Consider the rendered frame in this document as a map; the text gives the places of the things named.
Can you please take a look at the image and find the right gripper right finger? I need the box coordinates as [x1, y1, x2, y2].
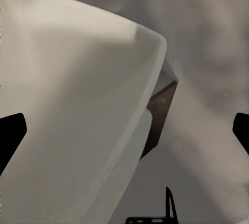
[232, 113, 249, 155]

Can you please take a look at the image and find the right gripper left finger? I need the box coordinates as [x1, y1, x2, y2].
[0, 113, 27, 175]

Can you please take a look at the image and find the bowl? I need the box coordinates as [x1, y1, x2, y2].
[0, 0, 168, 224]

